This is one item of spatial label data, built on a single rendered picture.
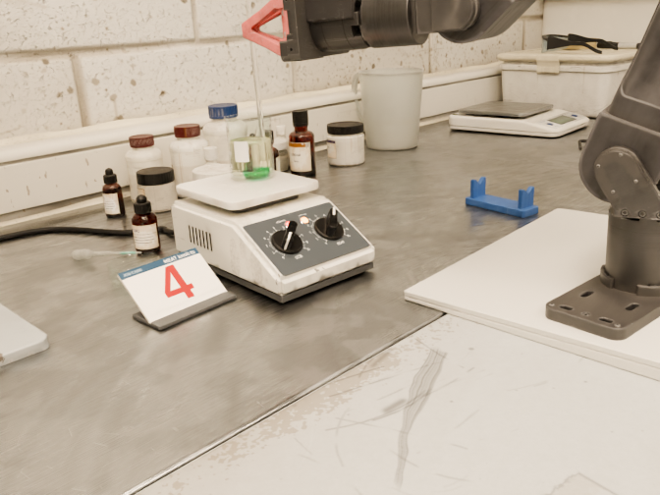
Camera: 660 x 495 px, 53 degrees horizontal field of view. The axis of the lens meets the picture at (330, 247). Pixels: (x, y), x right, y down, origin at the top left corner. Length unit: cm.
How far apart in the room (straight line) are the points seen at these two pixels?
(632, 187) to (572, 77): 115
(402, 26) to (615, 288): 30
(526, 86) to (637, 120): 121
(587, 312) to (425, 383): 15
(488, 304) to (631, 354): 13
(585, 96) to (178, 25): 96
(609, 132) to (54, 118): 79
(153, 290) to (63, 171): 44
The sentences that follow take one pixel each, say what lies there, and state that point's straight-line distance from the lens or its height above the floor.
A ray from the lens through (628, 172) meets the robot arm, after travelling 57.
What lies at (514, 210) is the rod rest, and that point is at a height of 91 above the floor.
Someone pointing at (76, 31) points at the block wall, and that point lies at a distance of 111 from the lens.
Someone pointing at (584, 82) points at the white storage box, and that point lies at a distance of 170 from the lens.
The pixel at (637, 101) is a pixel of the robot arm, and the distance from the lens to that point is 58.
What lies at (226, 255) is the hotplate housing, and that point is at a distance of 69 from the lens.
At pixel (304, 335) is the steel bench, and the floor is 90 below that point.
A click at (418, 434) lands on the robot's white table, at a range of 46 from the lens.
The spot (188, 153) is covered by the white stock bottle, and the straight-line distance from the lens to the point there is 104.
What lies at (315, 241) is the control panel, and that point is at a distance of 68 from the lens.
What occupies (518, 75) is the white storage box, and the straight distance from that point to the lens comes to 179.
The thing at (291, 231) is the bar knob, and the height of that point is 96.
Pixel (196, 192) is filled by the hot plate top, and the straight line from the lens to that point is 73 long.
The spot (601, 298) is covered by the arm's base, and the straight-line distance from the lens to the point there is 61.
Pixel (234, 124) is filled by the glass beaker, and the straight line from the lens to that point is 74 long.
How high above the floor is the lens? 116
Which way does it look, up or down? 19 degrees down
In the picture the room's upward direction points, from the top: 3 degrees counter-clockwise
